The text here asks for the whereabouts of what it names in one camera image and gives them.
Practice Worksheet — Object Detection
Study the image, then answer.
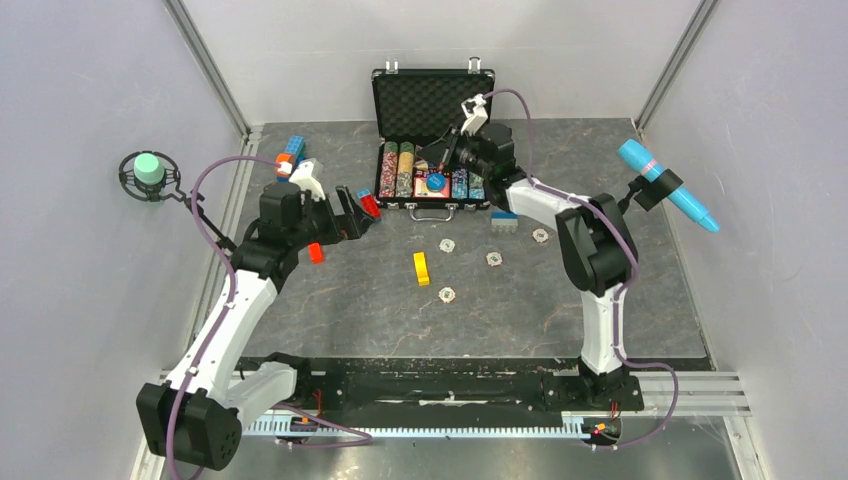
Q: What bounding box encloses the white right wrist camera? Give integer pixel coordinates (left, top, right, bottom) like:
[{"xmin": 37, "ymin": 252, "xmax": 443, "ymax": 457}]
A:
[{"xmin": 460, "ymin": 94, "xmax": 489, "ymax": 136}]

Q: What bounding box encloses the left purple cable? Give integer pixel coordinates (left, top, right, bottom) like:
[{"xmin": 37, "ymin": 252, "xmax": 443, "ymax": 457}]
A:
[{"xmin": 164, "ymin": 155, "xmax": 374, "ymax": 480}]

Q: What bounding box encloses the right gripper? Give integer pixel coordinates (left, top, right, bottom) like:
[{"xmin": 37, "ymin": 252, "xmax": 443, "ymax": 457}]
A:
[{"xmin": 418, "ymin": 124, "xmax": 493, "ymax": 180}]

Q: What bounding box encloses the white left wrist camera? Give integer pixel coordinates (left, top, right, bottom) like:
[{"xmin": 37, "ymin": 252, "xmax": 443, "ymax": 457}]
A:
[{"xmin": 276, "ymin": 158, "xmax": 326, "ymax": 200}]

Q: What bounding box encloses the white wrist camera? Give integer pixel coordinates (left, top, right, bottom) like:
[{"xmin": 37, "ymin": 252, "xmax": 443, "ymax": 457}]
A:
[
  {"xmin": 276, "ymin": 158, "xmax": 326, "ymax": 200},
  {"xmin": 460, "ymin": 94, "xmax": 489, "ymax": 136}
]

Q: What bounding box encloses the green microphone on stand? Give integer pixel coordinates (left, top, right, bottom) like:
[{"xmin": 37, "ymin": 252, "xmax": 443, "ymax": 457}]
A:
[{"xmin": 118, "ymin": 150, "xmax": 236, "ymax": 253}]

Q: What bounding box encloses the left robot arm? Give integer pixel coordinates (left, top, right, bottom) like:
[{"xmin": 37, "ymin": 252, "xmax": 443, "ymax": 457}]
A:
[{"xmin": 136, "ymin": 182, "xmax": 375, "ymax": 471}]

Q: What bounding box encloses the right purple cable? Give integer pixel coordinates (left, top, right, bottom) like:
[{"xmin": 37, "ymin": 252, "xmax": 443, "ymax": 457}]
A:
[{"xmin": 483, "ymin": 88, "xmax": 681, "ymax": 452}]

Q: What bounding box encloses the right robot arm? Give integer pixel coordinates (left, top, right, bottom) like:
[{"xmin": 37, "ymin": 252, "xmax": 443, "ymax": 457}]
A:
[{"xmin": 418, "ymin": 124, "xmax": 638, "ymax": 408}]

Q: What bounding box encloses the red poker chip near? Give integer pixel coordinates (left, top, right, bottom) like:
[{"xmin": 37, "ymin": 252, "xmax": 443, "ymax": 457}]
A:
[{"xmin": 438, "ymin": 287, "xmax": 456, "ymax": 304}]

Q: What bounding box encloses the blue small blind button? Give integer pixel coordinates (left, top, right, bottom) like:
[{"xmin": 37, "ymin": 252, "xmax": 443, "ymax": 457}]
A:
[{"xmin": 425, "ymin": 172, "xmax": 447, "ymax": 192}]

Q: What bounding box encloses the red 100 poker chip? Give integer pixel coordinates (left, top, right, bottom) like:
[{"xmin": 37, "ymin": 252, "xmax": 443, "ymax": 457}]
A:
[{"xmin": 485, "ymin": 252, "xmax": 503, "ymax": 267}]

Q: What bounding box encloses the purple cable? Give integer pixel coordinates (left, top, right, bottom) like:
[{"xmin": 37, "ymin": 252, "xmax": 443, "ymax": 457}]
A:
[
  {"xmin": 483, "ymin": 88, "xmax": 681, "ymax": 452},
  {"xmin": 164, "ymin": 155, "xmax": 374, "ymax": 480}
]

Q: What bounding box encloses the yellow arch block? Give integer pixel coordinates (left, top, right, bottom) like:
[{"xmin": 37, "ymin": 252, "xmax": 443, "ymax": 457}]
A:
[{"xmin": 413, "ymin": 252, "xmax": 430, "ymax": 286}]

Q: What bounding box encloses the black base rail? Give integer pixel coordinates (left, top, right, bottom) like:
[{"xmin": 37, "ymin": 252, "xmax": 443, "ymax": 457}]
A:
[{"xmin": 287, "ymin": 357, "xmax": 645, "ymax": 428}]

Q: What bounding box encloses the grey poker chip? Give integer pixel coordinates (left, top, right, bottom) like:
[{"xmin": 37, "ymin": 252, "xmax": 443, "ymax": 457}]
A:
[{"xmin": 532, "ymin": 228, "xmax": 550, "ymax": 244}]

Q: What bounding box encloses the orange block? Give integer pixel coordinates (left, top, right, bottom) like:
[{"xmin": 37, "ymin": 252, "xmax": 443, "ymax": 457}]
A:
[{"xmin": 308, "ymin": 242, "xmax": 325, "ymax": 264}]

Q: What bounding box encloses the blue orange toy car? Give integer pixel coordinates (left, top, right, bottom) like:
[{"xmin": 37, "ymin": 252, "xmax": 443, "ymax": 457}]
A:
[{"xmin": 275, "ymin": 135, "xmax": 306, "ymax": 182}]

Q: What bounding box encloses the blue grey lego block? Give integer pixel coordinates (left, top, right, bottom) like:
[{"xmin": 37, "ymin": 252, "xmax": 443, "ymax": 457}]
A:
[{"xmin": 490, "ymin": 212, "xmax": 519, "ymax": 233}]

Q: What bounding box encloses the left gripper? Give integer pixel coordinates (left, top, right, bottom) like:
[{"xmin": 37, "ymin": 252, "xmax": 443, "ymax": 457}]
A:
[{"xmin": 288, "ymin": 185, "xmax": 374, "ymax": 250}]

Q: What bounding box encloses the blue microphone on stand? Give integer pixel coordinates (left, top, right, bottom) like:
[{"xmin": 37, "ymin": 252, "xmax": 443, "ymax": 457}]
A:
[{"xmin": 617, "ymin": 139, "xmax": 720, "ymax": 233}]

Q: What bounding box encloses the white 1 poker chip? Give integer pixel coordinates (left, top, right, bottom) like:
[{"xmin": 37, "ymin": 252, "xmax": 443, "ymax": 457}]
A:
[{"xmin": 438, "ymin": 238, "xmax": 456, "ymax": 253}]

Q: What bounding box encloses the red blue lego block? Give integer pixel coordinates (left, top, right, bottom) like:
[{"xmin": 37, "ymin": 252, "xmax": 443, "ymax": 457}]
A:
[{"xmin": 357, "ymin": 188, "xmax": 381, "ymax": 222}]

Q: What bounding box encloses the black poker chip case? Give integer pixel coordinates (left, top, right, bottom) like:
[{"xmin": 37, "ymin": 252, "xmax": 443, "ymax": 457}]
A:
[{"xmin": 371, "ymin": 57, "xmax": 496, "ymax": 220}]

